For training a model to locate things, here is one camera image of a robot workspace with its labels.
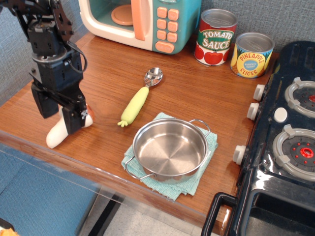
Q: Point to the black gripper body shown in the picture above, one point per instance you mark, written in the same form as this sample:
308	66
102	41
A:
60	76

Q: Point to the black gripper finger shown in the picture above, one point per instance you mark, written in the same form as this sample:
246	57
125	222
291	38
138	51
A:
74	120
46	105

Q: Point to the white plush mushroom brown cap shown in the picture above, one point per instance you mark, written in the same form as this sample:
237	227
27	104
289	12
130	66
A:
59	132

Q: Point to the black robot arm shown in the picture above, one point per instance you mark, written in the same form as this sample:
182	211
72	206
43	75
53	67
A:
45	26

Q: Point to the stainless steel pot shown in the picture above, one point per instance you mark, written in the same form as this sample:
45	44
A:
168	150

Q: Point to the light teal cloth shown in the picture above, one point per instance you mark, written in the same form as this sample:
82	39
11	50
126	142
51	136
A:
189	186

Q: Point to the teal toy microwave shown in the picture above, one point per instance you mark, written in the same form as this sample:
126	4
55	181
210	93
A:
162	26

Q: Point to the orange object at corner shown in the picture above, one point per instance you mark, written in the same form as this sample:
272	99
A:
7	229

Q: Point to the tomato sauce can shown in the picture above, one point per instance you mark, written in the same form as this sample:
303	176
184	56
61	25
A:
216	31

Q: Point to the pineapple slices can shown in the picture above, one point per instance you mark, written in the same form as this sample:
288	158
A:
252	53

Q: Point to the black toy stove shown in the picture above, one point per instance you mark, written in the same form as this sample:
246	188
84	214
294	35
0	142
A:
276	184

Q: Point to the spoon with green handle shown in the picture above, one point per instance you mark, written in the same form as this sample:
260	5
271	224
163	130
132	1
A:
152	78

